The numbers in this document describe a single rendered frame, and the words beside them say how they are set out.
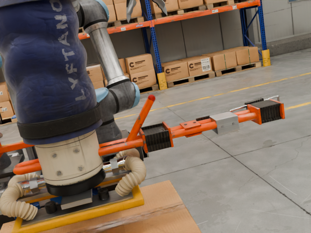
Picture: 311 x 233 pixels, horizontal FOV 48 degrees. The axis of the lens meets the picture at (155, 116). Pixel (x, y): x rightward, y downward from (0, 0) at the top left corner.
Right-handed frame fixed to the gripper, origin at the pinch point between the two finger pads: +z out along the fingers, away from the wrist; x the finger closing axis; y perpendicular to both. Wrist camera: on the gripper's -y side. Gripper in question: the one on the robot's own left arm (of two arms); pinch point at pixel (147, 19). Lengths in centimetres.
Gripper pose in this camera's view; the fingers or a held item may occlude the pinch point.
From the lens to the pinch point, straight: 138.8
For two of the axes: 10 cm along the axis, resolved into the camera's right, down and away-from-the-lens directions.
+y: 2.2, 2.1, -9.5
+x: 9.6, -2.3, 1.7
